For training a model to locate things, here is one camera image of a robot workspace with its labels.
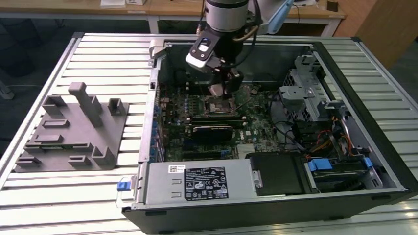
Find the black expansion slot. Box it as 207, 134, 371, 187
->
180, 151, 231, 159

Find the metal socket cover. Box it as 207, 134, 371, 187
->
232, 85, 254, 110

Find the grey plastic bay bracket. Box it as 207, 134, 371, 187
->
315, 100, 353, 118

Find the grey stand foot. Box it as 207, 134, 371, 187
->
0, 79, 16, 100

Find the wooden cabinet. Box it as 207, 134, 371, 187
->
333, 0, 418, 71

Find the blue disk carrier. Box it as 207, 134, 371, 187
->
306, 158, 374, 194

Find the silver case release latch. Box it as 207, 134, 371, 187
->
148, 39, 172, 67

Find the black graphics card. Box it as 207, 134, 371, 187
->
191, 125, 235, 144

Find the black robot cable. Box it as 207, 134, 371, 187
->
224, 0, 262, 69

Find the black PC case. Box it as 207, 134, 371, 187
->
120, 38, 417, 235

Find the coloured power wire bundle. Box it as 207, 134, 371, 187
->
305, 116, 355, 157

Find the black RAM stick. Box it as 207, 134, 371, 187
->
191, 120, 244, 128
191, 115, 246, 123

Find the green motherboard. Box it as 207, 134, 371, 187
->
156, 84, 295, 162

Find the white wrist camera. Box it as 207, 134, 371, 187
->
184, 36, 219, 71

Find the silver metal drive cage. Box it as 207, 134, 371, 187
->
276, 55, 339, 123

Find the CPU socket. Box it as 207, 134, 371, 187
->
204, 96, 234, 115

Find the wooden desk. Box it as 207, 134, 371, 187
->
0, 0, 347, 37

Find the black drive bay cover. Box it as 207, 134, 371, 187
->
244, 151, 315, 196

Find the blue case latch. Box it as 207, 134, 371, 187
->
118, 178, 132, 192

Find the silver power supply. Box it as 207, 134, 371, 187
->
132, 160, 264, 205

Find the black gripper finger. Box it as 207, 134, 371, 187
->
215, 70, 228, 86
224, 69, 244, 100

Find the silver CPU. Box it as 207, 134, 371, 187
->
208, 84, 227, 100

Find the black cable bundle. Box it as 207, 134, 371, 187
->
272, 117, 317, 152

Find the grey parts rack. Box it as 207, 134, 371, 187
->
13, 82, 130, 173

